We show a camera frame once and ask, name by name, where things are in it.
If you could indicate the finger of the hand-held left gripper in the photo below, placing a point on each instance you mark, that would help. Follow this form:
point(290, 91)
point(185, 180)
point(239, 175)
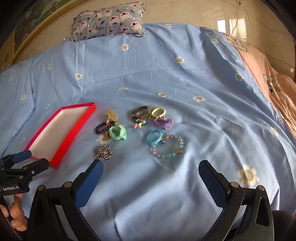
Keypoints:
point(22, 155)
point(37, 165)

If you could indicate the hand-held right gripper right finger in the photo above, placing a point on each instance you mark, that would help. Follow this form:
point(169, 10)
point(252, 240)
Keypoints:
point(212, 183)

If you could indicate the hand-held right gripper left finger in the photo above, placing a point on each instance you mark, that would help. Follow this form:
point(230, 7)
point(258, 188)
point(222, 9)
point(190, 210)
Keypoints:
point(92, 180)

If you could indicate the red cardboard box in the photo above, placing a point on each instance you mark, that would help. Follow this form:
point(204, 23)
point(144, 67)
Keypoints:
point(60, 129)

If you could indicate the green scrunchie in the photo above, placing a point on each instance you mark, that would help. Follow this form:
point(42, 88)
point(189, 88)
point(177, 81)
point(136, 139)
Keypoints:
point(120, 136)

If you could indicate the gold pendant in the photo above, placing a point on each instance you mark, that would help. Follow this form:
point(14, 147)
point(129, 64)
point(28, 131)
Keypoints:
point(112, 114)

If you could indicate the gold brown hair accessory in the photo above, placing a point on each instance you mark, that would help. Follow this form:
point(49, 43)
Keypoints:
point(141, 112)

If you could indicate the person's left hand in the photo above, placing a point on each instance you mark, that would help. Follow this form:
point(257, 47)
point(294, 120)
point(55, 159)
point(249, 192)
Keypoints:
point(17, 215)

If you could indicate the pink bead hair clip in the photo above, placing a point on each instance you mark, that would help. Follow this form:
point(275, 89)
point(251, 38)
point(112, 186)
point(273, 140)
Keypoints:
point(106, 134)

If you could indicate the blue flowered bedsheet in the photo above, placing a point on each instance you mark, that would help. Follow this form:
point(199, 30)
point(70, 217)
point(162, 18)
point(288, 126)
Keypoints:
point(161, 69)

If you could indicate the pink printed blanket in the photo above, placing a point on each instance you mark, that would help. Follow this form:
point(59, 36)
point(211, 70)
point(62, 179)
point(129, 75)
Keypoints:
point(259, 67)

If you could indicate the printed blue pillow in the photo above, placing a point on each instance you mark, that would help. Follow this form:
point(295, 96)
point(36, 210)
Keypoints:
point(111, 20)

